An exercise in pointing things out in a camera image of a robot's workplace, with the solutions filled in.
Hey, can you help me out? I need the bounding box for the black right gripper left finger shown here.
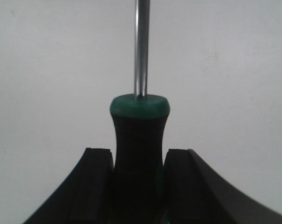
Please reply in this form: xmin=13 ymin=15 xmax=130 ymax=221
xmin=25 ymin=148 xmax=113 ymax=224

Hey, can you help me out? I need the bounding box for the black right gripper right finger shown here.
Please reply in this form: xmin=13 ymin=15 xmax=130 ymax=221
xmin=165 ymin=149 xmax=282 ymax=224

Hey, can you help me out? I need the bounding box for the black green screwdriver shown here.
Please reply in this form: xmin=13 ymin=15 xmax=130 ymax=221
xmin=110 ymin=0 xmax=170 ymax=224

